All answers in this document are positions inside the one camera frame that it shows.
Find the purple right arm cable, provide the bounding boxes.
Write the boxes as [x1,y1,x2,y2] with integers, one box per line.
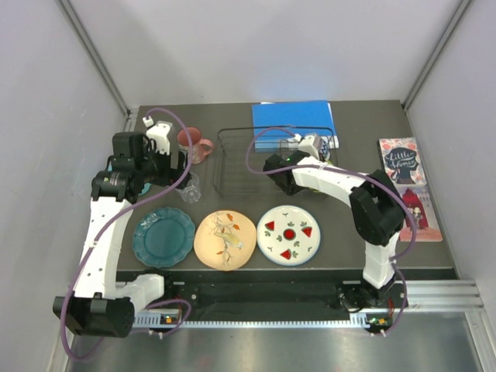
[246,126,419,337]

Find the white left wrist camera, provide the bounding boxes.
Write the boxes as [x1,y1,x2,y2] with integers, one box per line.
[141,115,174,155]

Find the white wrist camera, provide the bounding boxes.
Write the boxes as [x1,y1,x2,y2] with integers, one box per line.
[141,115,174,155]
[293,133,321,160]

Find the teal cat ear headphones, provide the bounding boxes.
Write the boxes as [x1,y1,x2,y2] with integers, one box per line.
[138,183,152,196]

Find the Little Women book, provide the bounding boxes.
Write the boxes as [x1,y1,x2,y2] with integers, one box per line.
[378,137,427,187]

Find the white watermelon plate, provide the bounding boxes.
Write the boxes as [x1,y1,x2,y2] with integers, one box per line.
[257,205,322,267]

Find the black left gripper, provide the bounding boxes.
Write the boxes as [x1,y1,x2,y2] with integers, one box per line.
[136,141,191,189]

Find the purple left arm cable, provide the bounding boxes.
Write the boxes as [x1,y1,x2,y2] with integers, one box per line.
[60,107,195,361]

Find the black wire dish rack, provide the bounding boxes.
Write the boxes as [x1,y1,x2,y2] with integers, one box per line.
[212,127,337,197]

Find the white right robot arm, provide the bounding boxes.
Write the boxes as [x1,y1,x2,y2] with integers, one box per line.
[263,150,406,307]

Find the peach bird plate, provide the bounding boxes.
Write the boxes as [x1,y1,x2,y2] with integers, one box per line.
[193,210,257,271]

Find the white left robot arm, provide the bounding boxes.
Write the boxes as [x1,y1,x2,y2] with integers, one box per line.
[53,123,189,338]

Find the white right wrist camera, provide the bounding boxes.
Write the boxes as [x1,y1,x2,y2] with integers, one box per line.
[293,133,321,160]

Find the pink ghost mug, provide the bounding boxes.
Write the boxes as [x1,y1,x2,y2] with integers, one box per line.
[177,127,214,164]

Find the red patterned small bowl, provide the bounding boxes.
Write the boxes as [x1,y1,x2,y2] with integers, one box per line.
[318,136,331,162]

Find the clear plastic cup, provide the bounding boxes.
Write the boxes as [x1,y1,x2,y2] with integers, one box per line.
[175,172,202,204]

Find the blue folder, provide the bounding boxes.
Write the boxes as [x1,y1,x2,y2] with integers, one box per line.
[251,101,339,153]

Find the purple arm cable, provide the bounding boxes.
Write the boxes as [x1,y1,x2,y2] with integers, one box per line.
[60,107,195,361]
[246,126,419,337]

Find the teal scalloped plate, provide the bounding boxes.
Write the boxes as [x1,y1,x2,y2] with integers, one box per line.
[132,208,195,268]

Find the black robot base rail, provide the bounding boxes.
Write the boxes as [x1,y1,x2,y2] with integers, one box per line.
[112,269,408,322]

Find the white slotted cable duct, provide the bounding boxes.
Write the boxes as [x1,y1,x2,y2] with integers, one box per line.
[129,309,392,329]

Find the red illustrated book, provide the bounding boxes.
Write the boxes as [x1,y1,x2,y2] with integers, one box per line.
[398,186,443,243]

